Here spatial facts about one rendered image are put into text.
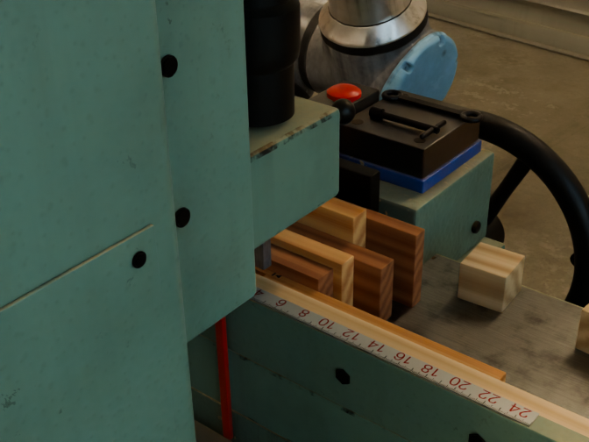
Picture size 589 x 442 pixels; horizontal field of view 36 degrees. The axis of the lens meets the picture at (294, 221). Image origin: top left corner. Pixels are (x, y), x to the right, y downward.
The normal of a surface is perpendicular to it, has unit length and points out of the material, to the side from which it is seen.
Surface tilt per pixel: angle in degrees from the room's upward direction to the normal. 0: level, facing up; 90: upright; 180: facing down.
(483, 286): 90
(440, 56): 99
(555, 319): 0
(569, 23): 86
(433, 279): 0
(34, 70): 90
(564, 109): 0
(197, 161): 90
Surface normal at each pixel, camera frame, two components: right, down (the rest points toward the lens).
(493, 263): -0.01, -0.86
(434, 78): 0.70, 0.48
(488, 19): -0.72, 0.36
